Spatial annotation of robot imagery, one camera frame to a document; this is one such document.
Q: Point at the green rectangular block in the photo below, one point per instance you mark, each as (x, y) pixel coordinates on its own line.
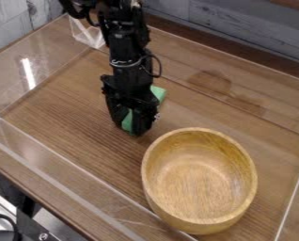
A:
(157, 95)

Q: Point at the brown wooden bowl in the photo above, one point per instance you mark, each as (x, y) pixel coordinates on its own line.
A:
(199, 180)

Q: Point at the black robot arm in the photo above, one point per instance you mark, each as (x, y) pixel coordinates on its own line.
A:
(121, 20)

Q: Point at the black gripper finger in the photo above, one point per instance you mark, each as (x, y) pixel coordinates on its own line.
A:
(143, 118)
(118, 110)

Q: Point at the clear acrylic corner bracket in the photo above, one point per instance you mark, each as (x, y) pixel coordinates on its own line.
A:
(87, 35)

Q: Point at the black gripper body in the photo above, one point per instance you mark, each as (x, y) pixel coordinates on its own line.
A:
(131, 80)

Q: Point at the clear acrylic tray wall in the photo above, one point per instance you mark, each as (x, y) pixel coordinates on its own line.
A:
(82, 200)

